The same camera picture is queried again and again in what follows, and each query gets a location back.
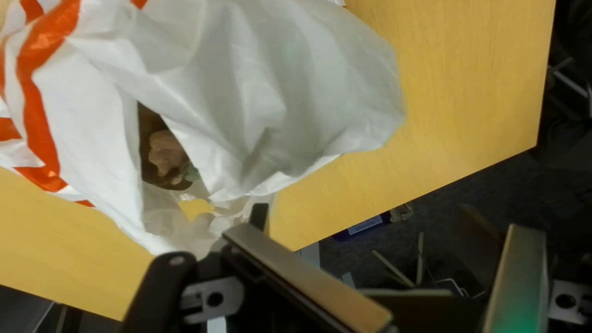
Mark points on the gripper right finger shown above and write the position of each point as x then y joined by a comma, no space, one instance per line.
519,284

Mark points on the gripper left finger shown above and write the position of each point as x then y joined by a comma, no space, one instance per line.
308,278

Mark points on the brown plush toy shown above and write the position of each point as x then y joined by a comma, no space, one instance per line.
163,158

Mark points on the white and orange plastic bag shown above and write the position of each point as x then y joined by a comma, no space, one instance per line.
247,93

